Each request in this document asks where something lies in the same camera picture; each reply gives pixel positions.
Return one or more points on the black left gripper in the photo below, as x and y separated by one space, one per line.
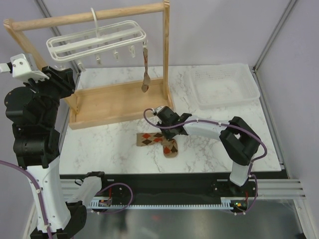
64 78

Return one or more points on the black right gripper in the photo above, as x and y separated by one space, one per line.
168 136

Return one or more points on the white plastic clip hanger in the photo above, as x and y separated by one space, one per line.
93 42

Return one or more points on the argyle sock beige orange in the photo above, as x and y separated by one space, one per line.
147 79

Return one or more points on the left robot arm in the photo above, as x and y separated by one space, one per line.
33 109

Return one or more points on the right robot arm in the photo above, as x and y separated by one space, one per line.
239 140

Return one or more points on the wooden hanger stand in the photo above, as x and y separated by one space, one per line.
108 104

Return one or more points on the white perforated plastic basket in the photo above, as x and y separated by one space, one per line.
227 85

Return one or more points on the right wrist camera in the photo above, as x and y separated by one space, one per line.
158 110

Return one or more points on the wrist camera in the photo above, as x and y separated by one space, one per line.
23 67
158 110

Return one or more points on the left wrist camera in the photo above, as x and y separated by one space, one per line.
23 67

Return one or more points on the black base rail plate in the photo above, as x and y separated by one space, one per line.
174 188

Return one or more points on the white cable duct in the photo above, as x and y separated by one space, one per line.
103 203

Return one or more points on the aluminium frame post right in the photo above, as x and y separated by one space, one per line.
275 33

